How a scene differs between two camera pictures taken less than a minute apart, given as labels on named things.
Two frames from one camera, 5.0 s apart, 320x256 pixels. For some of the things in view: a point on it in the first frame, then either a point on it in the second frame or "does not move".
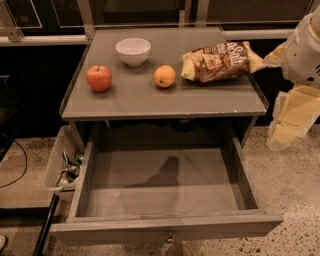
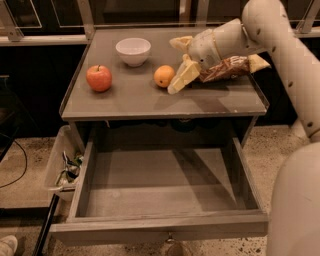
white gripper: [302, 57] to [205, 47]
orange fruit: [164, 76] does not move
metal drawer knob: [170, 238] does not move
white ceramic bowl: [134, 51] does not move
